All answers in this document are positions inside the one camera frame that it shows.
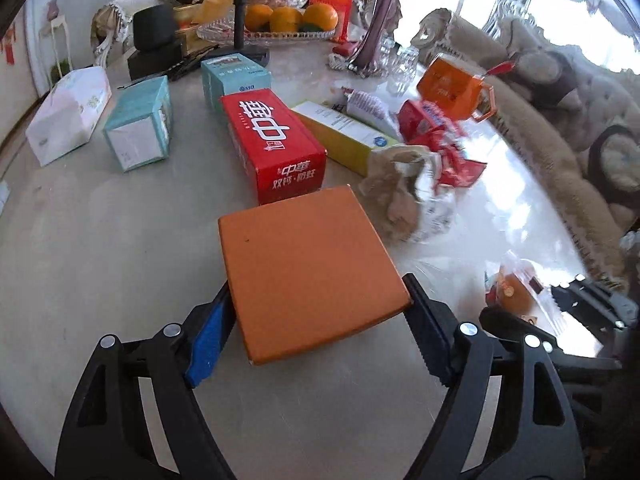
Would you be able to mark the small purple vase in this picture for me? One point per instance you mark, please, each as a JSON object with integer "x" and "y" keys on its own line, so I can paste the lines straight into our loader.
{"x": 52, "y": 10}

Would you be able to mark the yellow white long box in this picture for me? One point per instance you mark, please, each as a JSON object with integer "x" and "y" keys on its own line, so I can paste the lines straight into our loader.
{"x": 340, "y": 140}

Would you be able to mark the small red box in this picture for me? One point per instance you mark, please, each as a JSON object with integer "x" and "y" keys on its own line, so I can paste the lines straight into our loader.
{"x": 344, "y": 50}

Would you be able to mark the red knot wall decoration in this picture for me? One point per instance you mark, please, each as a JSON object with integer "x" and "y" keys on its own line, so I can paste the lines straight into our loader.
{"x": 7, "y": 50}

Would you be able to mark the beige covered sofa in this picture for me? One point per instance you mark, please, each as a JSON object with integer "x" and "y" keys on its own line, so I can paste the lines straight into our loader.
{"x": 525, "y": 135}

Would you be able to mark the teal white box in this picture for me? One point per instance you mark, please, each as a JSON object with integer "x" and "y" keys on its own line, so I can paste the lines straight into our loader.
{"x": 235, "y": 80}
{"x": 137, "y": 130}

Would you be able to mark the white curtain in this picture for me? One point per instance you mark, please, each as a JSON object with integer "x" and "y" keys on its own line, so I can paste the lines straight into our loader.
{"x": 510, "y": 0}

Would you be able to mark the red rectangular box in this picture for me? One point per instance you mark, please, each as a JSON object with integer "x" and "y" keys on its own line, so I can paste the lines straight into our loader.
{"x": 270, "y": 145}

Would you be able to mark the glass fruit tray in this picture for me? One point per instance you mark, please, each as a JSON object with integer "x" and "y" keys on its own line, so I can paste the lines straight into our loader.
{"x": 280, "y": 36}

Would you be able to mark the orange fruit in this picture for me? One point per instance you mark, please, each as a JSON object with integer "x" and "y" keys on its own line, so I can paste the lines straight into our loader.
{"x": 259, "y": 17}
{"x": 320, "y": 16}
{"x": 286, "y": 20}

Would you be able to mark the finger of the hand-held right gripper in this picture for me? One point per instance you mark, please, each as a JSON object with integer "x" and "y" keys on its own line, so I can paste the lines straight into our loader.
{"x": 595, "y": 302}
{"x": 505, "y": 321}

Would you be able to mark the red greeting card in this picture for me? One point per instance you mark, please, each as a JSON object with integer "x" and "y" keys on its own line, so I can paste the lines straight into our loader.
{"x": 332, "y": 0}

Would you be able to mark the brown cream round-print cushion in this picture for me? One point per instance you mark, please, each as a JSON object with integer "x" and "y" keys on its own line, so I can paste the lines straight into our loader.
{"x": 617, "y": 165}
{"x": 547, "y": 80}

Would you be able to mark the red snack packet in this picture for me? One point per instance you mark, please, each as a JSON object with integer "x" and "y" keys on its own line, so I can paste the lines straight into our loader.
{"x": 460, "y": 165}
{"x": 430, "y": 120}

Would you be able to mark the white printed wrapper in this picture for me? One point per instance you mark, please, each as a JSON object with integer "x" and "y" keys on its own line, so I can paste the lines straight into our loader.
{"x": 370, "y": 110}

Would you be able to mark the black lamp stand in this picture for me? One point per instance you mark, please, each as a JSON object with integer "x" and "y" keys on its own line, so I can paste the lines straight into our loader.
{"x": 241, "y": 5}

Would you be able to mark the small white side table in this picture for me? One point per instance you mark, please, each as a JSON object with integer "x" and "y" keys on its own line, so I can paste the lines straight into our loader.
{"x": 57, "y": 40}

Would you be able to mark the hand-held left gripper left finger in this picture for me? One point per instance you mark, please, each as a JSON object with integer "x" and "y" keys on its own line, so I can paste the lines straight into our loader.
{"x": 210, "y": 340}

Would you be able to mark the tall purple glass vase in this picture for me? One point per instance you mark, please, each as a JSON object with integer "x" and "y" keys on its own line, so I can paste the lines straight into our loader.
{"x": 377, "y": 20}

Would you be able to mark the orange square box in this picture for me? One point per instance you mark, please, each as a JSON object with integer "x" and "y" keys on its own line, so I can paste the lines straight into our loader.
{"x": 300, "y": 270}

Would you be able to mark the clear packet of bread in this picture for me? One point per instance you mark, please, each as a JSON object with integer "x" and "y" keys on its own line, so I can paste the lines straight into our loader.
{"x": 520, "y": 290}

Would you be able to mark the orange mug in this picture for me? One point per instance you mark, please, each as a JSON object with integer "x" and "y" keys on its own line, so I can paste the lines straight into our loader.
{"x": 450, "y": 87}

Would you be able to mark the clear drinking glass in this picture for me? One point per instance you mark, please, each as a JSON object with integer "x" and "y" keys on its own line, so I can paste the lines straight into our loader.
{"x": 391, "y": 52}
{"x": 407, "y": 70}

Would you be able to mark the crumpled plastic bag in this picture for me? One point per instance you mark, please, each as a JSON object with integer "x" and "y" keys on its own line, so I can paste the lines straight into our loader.
{"x": 405, "y": 195}

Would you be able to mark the black cylinder speaker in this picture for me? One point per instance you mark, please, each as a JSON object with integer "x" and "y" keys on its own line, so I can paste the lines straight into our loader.
{"x": 155, "y": 27}

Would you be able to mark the white tissue pack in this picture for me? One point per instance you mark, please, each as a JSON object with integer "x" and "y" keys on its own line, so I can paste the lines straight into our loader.
{"x": 65, "y": 110}

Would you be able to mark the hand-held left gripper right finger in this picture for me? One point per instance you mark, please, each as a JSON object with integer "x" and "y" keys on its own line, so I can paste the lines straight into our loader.
{"x": 430, "y": 335}

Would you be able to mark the flat black box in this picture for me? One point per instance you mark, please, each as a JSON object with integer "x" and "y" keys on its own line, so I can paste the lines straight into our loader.
{"x": 155, "y": 62}

